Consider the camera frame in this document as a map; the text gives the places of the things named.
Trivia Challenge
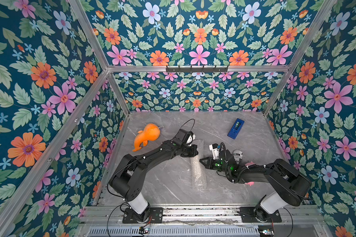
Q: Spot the blue tape dispenser box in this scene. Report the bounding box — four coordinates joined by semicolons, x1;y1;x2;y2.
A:
227;119;245;139

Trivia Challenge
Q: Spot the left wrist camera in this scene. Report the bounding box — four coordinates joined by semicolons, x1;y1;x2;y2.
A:
173;129;195;146

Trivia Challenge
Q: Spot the pink alarm clock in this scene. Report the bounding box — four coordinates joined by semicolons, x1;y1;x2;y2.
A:
243;162;255;186

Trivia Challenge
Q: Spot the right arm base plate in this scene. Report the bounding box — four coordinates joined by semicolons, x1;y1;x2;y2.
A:
238;207;282;223

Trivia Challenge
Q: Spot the american flag can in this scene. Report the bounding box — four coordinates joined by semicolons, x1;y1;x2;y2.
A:
233;150;243;165

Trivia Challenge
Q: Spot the clear bubble wrap sheet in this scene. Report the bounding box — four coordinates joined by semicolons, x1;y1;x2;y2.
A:
189;139;208;191

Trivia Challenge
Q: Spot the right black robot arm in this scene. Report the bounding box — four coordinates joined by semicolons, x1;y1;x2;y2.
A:
200;150;311;222

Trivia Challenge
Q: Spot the orange plush toy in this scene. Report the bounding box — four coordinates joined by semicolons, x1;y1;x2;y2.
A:
133;123;160;152

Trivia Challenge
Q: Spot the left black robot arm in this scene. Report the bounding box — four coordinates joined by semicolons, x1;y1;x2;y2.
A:
108;140;198;215

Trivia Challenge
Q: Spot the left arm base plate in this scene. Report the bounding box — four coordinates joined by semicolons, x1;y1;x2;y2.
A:
122;207;164;224

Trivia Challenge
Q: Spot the aluminium front rail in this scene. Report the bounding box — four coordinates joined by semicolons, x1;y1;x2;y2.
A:
80;204;326;225

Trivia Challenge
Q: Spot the black wall hook rail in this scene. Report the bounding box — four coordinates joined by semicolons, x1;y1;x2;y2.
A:
165;65;228;74

